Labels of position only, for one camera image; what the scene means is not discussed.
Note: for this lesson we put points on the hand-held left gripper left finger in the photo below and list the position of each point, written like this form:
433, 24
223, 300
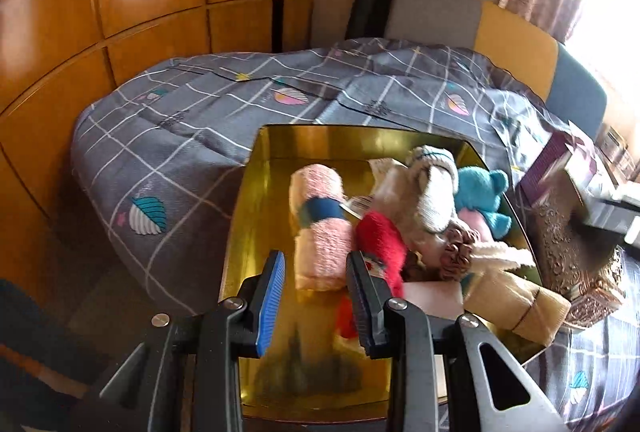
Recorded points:
270, 302

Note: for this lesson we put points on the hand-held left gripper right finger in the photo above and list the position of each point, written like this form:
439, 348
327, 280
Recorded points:
362, 302

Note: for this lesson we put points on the red knitted doll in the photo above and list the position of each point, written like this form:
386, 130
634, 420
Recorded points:
382, 242

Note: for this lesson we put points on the pink towel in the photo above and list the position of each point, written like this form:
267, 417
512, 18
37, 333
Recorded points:
320, 252

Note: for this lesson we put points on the white sponge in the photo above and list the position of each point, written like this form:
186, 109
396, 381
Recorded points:
432, 299

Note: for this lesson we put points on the brown white scrunchie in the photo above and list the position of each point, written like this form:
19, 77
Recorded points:
455, 254

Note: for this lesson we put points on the pale cloth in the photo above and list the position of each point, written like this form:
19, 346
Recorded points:
392, 182

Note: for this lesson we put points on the grey knitted sock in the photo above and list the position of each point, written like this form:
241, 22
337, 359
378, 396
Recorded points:
435, 192

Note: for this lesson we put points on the pink soft cloth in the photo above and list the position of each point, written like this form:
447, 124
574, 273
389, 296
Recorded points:
472, 219

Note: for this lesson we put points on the cream fuzzy cloth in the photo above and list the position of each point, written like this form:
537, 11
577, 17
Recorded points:
500, 257

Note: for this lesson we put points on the gold tin box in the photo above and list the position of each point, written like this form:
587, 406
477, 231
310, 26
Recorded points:
280, 146

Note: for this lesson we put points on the teal plush bear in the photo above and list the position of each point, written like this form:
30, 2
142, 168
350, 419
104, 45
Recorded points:
480, 187

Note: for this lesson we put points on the grey checked blanket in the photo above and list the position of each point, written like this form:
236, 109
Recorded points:
165, 151

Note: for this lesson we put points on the ornate gold tissue box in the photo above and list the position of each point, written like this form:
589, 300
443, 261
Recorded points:
565, 262

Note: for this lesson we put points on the purple cardboard box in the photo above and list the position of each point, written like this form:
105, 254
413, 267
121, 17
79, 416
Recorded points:
550, 166

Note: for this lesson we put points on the dark blue clothing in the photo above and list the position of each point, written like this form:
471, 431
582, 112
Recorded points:
30, 327

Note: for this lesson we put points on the grey yellow blue headboard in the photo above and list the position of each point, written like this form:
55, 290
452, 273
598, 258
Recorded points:
515, 36

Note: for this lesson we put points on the window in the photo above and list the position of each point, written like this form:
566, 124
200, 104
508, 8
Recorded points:
615, 1

